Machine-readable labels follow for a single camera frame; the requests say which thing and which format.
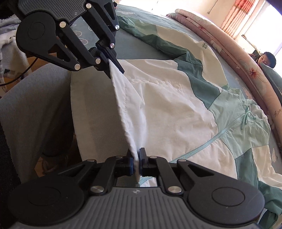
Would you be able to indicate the black own right gripper right finger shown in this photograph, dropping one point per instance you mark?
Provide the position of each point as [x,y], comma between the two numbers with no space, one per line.
[212,197]

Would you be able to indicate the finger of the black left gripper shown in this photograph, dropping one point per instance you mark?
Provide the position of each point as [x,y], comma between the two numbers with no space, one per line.
[41,36]
[102,19]

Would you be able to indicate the black own right gripper left finger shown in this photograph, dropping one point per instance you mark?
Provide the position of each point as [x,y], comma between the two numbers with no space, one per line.
[57,197]

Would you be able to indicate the white green hooded jacket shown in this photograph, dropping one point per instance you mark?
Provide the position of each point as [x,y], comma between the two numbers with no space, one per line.
[176,105]

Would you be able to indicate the blue floral bed sheet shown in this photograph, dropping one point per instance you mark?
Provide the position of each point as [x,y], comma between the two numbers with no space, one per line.
[136,48]

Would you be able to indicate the teal patterned pillow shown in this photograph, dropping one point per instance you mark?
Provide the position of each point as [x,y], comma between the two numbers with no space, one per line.
[274,79]

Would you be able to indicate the pink floral folded quilt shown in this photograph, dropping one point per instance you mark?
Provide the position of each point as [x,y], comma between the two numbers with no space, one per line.
[240,61]

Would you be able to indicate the striped orange curtain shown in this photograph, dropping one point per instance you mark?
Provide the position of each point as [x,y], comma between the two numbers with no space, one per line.
[241,13]

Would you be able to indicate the person sitting behind bed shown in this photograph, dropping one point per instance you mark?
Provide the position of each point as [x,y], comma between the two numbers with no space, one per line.
[267,58]

